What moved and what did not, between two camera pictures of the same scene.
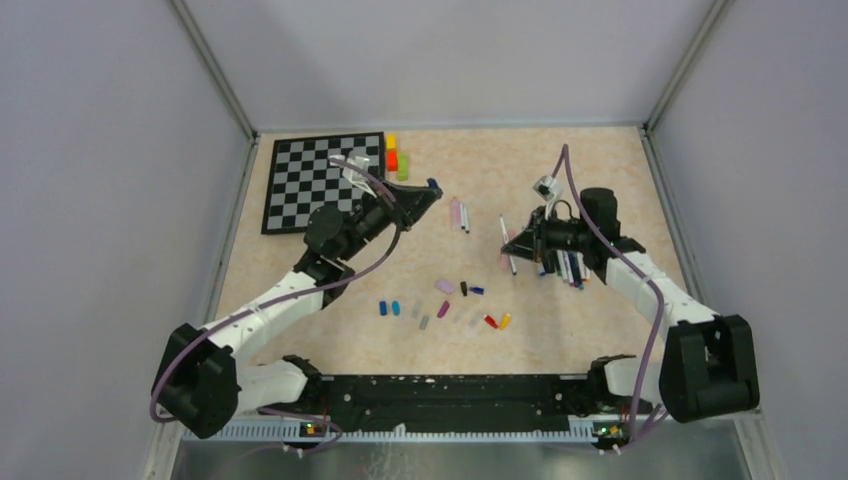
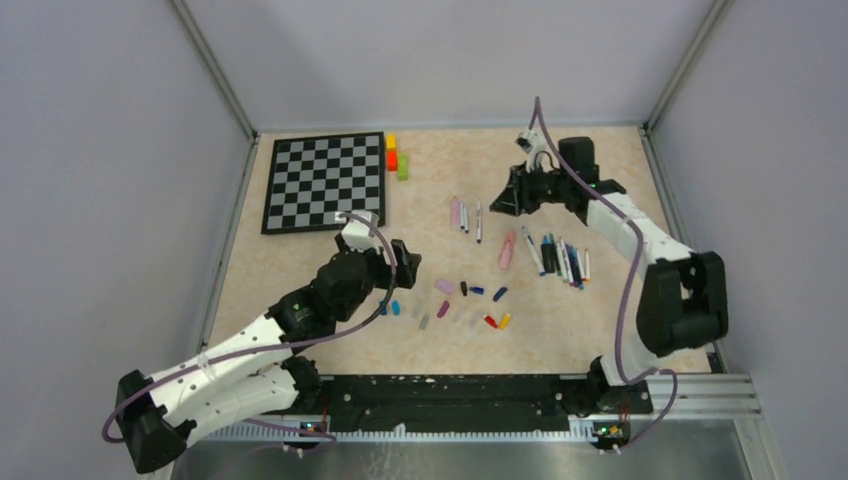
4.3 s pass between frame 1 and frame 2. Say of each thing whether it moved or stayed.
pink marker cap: stayed
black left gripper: moved
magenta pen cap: stayed
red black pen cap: stayed
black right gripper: moved
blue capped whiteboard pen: moved
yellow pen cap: stayed
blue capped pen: stayed
